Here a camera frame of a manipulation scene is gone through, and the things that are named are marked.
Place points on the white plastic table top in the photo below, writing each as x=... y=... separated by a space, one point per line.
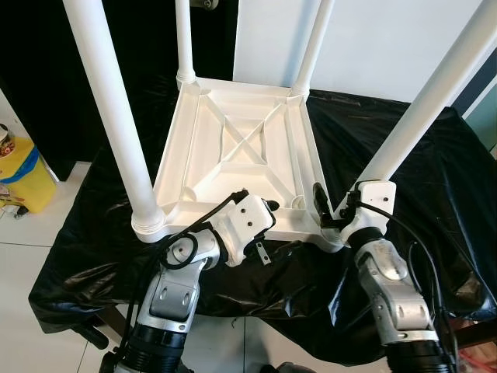
x=233 y=163

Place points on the dark grey right robot foot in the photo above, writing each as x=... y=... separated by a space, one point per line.
x=289 y=367

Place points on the instant noodle cup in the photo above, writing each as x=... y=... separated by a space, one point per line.
x=3 y=136

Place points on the pink plastic bag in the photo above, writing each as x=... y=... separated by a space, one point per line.
x=480 y=356

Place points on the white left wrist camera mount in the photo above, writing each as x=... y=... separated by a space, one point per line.
x=245 y=221

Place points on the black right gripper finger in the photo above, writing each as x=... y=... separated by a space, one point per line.
x=321 y=202

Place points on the yellow box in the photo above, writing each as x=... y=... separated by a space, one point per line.
x=27 y=175

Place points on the black plastic sheet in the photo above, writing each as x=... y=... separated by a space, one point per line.
x=435 y=186

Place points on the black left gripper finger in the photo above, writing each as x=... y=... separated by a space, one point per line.
x=272 y=206

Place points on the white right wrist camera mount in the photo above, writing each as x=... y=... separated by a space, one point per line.
x=373 y=203

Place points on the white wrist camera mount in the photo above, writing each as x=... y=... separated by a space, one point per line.
x=373 y=203
x=245 y=221

